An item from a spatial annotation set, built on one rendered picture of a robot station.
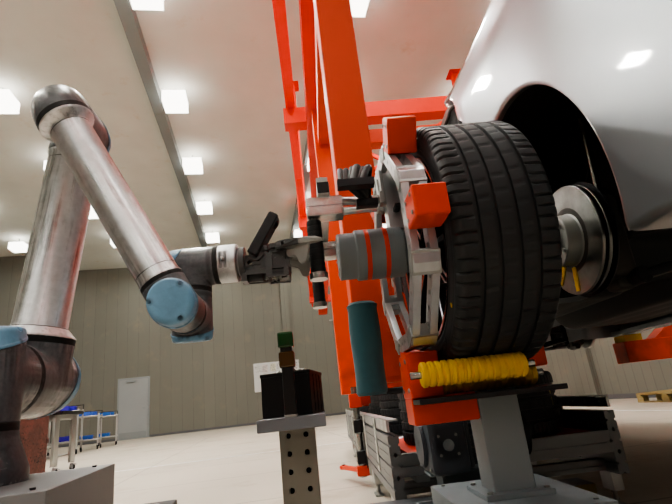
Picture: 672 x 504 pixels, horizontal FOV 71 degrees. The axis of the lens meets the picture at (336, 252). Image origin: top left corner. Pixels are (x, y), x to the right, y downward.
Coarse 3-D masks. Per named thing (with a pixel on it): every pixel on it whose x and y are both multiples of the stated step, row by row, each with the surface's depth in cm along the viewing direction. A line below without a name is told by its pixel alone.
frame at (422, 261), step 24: (384, 168) 133; (408, 168) 110; (408, 240) 106; (432, 240) 104; (432, 264) 103; (384, 288) 152; (432, 288) 106; (384, 312) 151; (432, 312) 109; (408, 336) 115; (432, 336) 112
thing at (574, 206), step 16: (560, 192) 142; (576, 192) 133; (592, 192) 130; (560, 208) 142; (576, 208) 134; (592, 208) 127; (560, 224) 135; (576, 224) 133; (592, 224) 127; (608, 224) 124; (560, 240) 136; (576, 240) 132; (592, 240) 128; (608, 240) 124; (576, 256) 133; (592, 256) 129; (608, 256) 125; (592, 272) 129; (608, 272) 126; (592, 288) 131
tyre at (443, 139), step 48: (432, 144) 111; (480, 144) 109; (528, 144) 108; (480, 192) 101; (528, 192) 102; (480, 240) 100; (528, 240) 100; (480, 288) 100; (528, 288) 101; (480, 336) 107; (528, 336) 108
